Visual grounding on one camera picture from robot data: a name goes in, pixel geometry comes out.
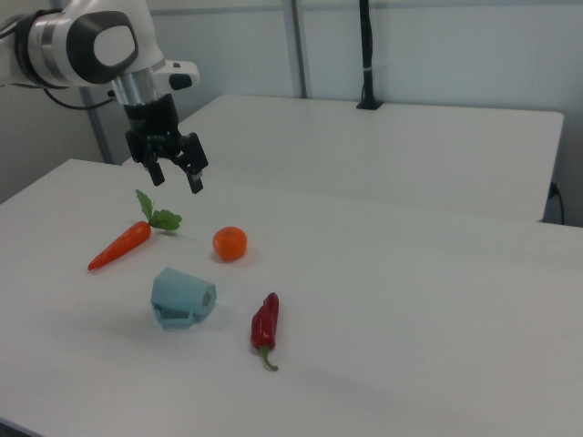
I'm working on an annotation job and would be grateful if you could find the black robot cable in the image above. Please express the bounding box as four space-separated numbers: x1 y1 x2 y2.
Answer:
41 86 116 110

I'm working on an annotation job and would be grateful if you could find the black wall cable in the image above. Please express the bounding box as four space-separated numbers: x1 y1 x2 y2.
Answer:
549 181 566 225

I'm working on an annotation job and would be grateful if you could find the orange plastic carrot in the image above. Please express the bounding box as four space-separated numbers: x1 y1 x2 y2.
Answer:
87 188 183 272

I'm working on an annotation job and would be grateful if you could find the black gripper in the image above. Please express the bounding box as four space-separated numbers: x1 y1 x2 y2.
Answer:
123 93 210 195

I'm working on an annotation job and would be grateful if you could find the white table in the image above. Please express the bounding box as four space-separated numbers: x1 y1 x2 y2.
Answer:
121 94 566 224

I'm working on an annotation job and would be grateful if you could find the red chili pepper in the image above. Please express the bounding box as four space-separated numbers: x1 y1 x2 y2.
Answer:
250 291 281 372

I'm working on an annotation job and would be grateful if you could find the metal frame post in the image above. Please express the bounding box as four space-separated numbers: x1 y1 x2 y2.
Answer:
79 86 115 166

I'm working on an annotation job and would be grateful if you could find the black pole with cable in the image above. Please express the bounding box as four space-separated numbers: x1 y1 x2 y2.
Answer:
355 0 383 111

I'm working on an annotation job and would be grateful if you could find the orange mandarin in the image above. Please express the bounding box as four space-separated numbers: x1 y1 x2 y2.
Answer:
212 226 248 263

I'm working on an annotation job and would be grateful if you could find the light blue mug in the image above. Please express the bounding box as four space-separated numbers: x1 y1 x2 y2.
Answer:
150 267 217 331

